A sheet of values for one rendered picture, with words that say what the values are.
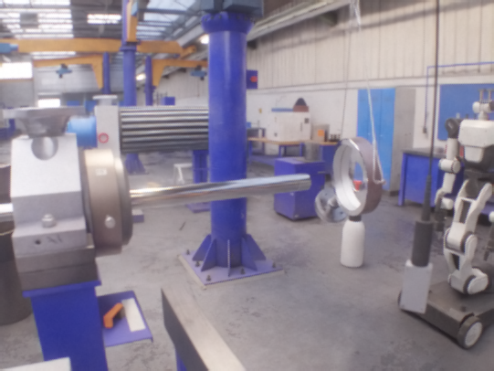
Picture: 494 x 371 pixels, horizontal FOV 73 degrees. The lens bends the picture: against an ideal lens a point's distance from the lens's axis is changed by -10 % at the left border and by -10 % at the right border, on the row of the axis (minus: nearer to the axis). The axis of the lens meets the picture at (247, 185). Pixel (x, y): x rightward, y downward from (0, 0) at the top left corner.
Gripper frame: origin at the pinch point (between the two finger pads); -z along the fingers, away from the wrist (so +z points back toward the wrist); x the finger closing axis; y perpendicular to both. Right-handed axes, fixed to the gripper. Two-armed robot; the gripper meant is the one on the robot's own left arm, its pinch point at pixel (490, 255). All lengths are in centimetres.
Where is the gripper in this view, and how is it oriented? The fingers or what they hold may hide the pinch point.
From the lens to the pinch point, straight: 253.0
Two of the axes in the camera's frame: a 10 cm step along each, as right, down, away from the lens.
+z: 1.8, -9.8, -1.3
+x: -9.0, -1.2, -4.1
